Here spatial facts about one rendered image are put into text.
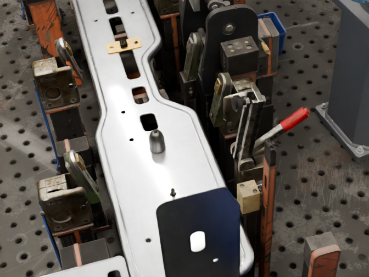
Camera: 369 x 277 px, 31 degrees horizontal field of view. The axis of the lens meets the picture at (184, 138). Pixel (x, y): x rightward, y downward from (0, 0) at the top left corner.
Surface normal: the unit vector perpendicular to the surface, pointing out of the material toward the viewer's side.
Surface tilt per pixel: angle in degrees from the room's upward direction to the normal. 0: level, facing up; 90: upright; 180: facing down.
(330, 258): 90
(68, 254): 0
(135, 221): 0
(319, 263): 90
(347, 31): 90
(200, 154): 0
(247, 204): 90
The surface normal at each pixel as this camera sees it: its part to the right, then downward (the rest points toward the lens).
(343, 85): -0.91, 0.34
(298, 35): -0.06, -0.67
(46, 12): 0.26, 0.71
